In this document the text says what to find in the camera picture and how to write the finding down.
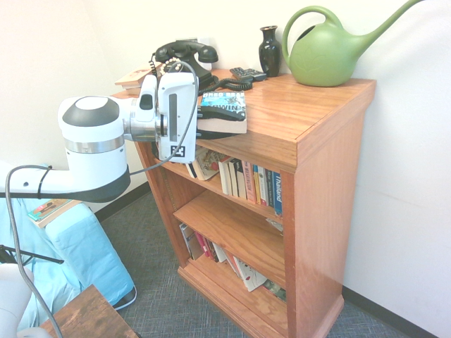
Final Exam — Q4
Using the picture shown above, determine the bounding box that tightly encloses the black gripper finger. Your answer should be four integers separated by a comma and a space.
196, 130, 230, 140
198, 106, 247, 123

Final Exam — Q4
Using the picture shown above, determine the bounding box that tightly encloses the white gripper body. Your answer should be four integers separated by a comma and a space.
156, 72, 200, 163

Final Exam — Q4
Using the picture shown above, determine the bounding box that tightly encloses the blue cover paperback book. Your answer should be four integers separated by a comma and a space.
197, 90, 249, 135

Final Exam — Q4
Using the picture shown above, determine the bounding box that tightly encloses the illustrated white cover book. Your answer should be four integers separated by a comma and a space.
192, 148, 230, 182

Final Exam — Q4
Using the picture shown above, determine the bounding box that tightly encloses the black spine book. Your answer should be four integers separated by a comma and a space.
228, 158, 245, 198

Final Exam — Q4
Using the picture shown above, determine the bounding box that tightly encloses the pink cover book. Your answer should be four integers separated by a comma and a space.
114, 62, 165, 87

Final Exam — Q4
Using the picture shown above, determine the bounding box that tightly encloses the cream spine book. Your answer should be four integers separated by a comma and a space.
236, 168, 248, 200

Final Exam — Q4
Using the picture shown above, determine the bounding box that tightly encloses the pink spine book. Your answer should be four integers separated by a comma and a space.
242, 161, 257, 204

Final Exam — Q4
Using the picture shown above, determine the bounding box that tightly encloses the yellow orange spine book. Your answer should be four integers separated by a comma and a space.
252, 164, 263, 206

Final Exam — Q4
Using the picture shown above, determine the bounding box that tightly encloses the white spine colourful text book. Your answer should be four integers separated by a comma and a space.
257, 165, 269, 207

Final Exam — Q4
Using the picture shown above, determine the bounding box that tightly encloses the navy spine book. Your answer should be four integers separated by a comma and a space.
264, 169, 276, 208

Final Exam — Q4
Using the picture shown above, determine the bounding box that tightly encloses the blue Thailand book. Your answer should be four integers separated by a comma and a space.
273, 171, 284, 216

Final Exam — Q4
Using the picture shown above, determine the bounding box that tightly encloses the red spine book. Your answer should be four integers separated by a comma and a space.
194, 231, 211, 260

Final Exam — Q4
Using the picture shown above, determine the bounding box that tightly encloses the thick grey cover book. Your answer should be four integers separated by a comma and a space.
178, 223, 204, 262

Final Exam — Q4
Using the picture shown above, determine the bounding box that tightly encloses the dark green spine book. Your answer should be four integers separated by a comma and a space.
208, 239, 221, 263

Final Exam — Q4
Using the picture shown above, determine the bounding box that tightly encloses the plain white book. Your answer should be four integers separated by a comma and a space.
212, 242, 228, 264

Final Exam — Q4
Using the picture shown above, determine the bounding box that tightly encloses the white book with red shape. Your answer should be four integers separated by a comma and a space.
233, 256, 268, 293

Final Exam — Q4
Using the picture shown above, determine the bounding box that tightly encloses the teal orange cover book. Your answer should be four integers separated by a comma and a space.
27, 199, 84, 230

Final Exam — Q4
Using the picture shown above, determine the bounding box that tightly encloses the dark green lying book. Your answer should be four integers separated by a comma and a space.
262, 279, 288, 303

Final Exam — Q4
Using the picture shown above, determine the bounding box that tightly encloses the black rotary telephone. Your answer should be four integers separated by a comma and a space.
147, 52, 254, 96

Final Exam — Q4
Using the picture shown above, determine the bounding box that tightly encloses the black rotary telephone base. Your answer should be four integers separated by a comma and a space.
156, 56, 216, 96

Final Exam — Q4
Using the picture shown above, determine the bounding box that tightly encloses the black telephone handset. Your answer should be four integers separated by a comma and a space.
154, 39, 219, 64

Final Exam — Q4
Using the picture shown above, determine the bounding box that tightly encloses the black glossy vase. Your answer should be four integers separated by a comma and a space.
259, 25, 283, 78

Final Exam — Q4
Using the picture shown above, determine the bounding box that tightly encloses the flat lying magazine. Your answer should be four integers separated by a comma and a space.
266, 217, 285, 236

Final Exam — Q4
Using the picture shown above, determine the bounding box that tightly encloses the wooden bookshelf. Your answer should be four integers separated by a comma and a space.
110, 68, 377, 338

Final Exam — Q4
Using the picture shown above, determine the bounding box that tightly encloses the green plastic watering can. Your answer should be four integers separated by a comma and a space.
281, 0, 429, 88

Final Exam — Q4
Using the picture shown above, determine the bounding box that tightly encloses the blue covered seat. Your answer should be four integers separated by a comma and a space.
0, 162, 137, 330

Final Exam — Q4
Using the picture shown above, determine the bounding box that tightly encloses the black tripod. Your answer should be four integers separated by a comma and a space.
0, 244, 66, 265

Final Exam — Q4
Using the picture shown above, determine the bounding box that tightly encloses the dark brown wooden table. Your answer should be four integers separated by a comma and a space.
40, 284, 139, 338

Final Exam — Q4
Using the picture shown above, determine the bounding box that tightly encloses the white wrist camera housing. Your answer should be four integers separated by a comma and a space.
138, 75, 159, 121

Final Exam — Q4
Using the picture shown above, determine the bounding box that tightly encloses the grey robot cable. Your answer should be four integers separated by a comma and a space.
4, 60, 200, 338

